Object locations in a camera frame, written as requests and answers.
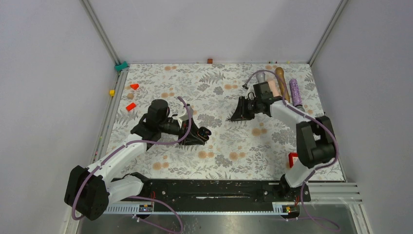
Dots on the teal clamp block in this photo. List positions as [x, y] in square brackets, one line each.
[121, 66]

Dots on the red plastic box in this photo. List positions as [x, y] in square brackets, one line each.
[292, 159]

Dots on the red block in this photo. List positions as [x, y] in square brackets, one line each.
[130, 107]

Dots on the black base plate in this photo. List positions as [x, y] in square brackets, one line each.
[208, 196]

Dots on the grey toy microphone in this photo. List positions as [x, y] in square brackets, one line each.
[261, 77]

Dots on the black earbud charging case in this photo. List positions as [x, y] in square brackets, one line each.
[204, 133]

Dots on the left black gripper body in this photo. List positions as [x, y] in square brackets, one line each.
[173, 126]

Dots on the purple glitter toy microphone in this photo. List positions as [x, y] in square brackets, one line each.
[295, 95]

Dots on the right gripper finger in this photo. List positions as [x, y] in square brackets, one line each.
[242, 116]
[242, 105]

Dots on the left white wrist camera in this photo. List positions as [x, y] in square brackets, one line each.
[184, 117]

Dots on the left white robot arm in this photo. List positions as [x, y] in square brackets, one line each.
[90, 190]

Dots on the aluminium frame rail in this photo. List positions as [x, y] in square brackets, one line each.
[90, 12]

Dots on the pink toy microphone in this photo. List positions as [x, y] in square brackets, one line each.
[273, 88]

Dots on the floral patterned mat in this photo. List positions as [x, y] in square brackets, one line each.
[256, 149]

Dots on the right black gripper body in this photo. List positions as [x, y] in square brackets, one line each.
[254, 104]

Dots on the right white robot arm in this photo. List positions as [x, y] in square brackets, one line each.
[316, 145]

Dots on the gold toy microphone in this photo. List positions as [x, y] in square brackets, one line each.
[282, 83]

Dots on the orange triangular block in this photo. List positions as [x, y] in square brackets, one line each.
[134, 86]

